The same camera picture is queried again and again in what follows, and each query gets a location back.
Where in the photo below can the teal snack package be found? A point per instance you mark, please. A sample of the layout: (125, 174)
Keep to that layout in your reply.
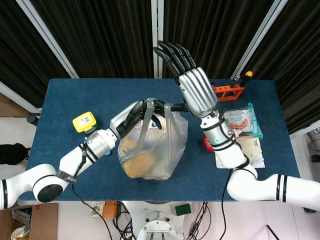
(250, 120)

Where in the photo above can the orange tool rack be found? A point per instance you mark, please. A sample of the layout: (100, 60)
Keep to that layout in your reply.
(226, 89)

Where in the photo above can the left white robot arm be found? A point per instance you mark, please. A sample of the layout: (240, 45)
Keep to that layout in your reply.
(100, 142)

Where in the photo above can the white frame rail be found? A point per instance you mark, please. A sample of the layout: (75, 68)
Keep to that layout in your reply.
(305, 130)
(17, 97)

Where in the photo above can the white frame post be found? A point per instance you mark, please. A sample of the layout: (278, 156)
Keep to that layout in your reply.
(258, 37)
(157, 25)
(47, 37)

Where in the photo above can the beige flatbread package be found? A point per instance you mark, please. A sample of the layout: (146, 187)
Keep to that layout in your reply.
(252, 147)

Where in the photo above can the white printed card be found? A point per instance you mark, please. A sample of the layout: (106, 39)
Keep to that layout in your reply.
(97, 207)

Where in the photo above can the black curtain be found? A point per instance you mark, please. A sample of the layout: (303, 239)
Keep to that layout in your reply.
(100, 37)
(15, 50)
(295, 30)
(205, 30)

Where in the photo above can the orange box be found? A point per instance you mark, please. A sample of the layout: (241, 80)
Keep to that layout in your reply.
(110, 211)

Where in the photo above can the black rod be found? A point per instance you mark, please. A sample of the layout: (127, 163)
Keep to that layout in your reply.
(272, 232)

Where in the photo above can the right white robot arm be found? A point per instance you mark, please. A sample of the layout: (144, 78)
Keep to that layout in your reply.
(225, 150)

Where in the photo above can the blue felt table cover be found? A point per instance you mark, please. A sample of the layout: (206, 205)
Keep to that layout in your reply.
(100, 95)

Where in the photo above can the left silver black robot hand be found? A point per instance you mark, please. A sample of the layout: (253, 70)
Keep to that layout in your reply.
(125, 120)

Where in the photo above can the green block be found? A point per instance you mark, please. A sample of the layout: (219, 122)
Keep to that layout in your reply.
(183, 209)

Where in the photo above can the brown cardboard box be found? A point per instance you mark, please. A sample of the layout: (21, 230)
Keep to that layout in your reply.
(45, 222)

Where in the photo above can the red ketchup bottle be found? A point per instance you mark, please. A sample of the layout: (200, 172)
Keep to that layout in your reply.
(206, 145)

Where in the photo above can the white paper sheets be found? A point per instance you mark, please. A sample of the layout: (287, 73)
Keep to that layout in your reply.
(260, 163)

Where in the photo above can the yellow plastic box with label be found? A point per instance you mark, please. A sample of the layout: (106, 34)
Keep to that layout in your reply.
(83, 121)

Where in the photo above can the brown cardboard sheet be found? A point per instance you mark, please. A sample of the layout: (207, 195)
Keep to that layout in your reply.
(10, 107)

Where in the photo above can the black cloth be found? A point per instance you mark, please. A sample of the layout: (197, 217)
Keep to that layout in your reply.
(12, 153)

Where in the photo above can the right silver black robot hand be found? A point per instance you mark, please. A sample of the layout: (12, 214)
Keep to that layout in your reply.
(197, 90)

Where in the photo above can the screwdriver with orange cap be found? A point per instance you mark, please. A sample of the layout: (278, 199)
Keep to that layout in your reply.
(249, 74)

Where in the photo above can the brown bread piece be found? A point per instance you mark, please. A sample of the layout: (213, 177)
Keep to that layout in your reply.
(140, 162)

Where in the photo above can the clear plastic bag with groceries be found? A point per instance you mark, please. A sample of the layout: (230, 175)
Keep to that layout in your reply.
(155, 155)

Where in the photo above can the white silver robot base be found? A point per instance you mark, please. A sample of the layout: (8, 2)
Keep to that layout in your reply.
(157, 225)

